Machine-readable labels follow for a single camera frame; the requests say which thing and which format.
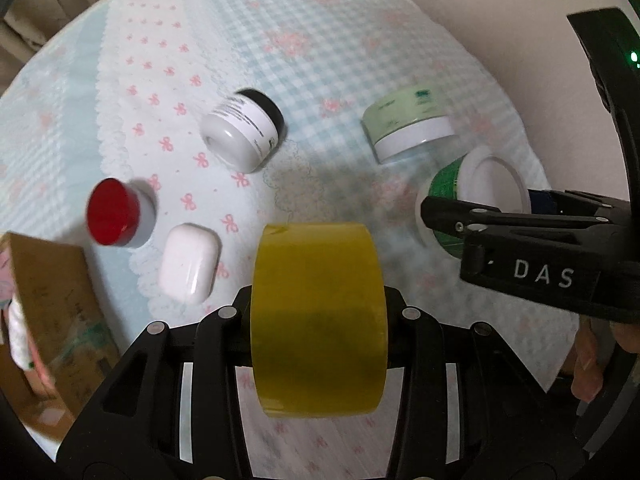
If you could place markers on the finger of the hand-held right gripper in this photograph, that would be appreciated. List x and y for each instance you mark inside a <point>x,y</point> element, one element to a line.
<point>450,215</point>
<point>542,202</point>

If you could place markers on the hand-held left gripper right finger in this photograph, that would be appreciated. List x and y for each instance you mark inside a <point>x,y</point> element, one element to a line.
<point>392,305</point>

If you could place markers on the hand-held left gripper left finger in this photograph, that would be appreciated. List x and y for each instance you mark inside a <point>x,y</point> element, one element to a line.
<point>243,305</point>

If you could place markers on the green and white tape roll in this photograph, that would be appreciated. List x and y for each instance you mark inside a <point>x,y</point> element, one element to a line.
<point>480,180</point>

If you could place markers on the yellow tape roll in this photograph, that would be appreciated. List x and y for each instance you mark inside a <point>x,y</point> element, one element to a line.
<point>320,310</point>

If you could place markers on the person's right hand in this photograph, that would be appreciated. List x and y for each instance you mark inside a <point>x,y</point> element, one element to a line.
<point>595,360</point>

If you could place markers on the white earbuds case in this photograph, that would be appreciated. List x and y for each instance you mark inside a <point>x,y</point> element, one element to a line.
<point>189,262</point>

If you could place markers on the pale green jar white lid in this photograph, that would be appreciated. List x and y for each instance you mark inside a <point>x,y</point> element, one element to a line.
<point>407,125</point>

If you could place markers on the white jar red lid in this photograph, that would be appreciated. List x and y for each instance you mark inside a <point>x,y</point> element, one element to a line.
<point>115,215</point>

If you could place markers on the white jar black lid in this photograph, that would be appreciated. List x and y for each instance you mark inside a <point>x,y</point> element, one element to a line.
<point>240,130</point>

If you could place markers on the cardboard box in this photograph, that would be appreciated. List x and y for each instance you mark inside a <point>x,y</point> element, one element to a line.
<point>55,310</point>

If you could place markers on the white fluffy item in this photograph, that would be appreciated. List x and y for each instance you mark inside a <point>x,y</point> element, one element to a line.
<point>21,337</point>

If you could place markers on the bow print checked bedsheet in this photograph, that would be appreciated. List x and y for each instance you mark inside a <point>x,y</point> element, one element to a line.
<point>300,35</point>

